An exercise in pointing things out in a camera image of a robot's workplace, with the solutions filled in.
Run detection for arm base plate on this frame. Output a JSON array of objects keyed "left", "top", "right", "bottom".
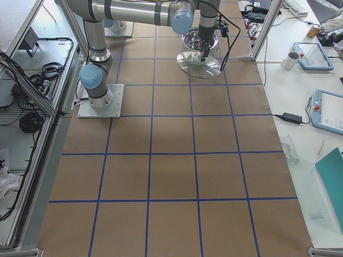
[
  {"left": 105, "top": 21, "right": 134, "bottom": 37},
  {"left": 78, "top": 84, "right": 124, "bottom": 118}
]

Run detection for clear acrylic holder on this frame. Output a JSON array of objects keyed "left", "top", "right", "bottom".
[{"left": 280, "top": 135, "right": 299, "bottom": 164}]

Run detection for aluminium frame post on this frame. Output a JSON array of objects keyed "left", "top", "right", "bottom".
[{"left": 250, "top": 0, "right": 283, "bottom": 61}]

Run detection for lower blue teach pendant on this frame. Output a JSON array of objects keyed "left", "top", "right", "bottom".
[{"left": 310, "top": 89, "right": 342, "bottom": 135}]

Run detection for upper blue teach pendant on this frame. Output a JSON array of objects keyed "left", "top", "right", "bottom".
[{"left": 293, "top": 42, "right": 334, "bottom": 71}]

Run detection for white mug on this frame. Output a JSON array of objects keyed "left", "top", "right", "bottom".
[{"left": 280, "top": 51, "right": 300, "bottom": 70}]

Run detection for coiled black cable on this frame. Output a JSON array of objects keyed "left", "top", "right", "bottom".
[{"left": 18, "top": 111, "right": 45, "bottom": 134}]

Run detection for pale green cooking pot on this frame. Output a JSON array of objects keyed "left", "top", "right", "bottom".
[{"left": 180, "top": 30, "right": 219, "bottom": 58}]

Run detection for teal folder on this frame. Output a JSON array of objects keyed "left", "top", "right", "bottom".
[{"left": 315, "top": 147, "right": 342, "bottom": 232}]

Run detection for yellow can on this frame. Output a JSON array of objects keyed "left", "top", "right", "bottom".
[{"left": 306, "top": 24, "right": 322, "bottom": 39}]

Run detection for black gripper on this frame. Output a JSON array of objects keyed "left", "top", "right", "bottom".
[{"left": 198, "top": 25, "right": 216, "bottom": 62}]

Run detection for glass pot lid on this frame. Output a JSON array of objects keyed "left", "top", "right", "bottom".
[{"left": 176, "top": 51, "right": 221, "bottom": 79}]

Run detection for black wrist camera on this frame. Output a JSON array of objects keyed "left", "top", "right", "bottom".
[{"left": 216, "top": 20, "right": 229, "bottom": 38}]

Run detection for small black power brick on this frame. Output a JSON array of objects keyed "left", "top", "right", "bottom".
[{"left": 282, "top": 112, "right": 302, "bottom": 125}]

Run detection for blue teach pendant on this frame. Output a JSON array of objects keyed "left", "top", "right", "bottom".
[
  {"left": 293, "top": 42, "right": 334, "bottom": 71},
  {"left": 310, "top": 89, "right": 342, "bottom": 135}
]

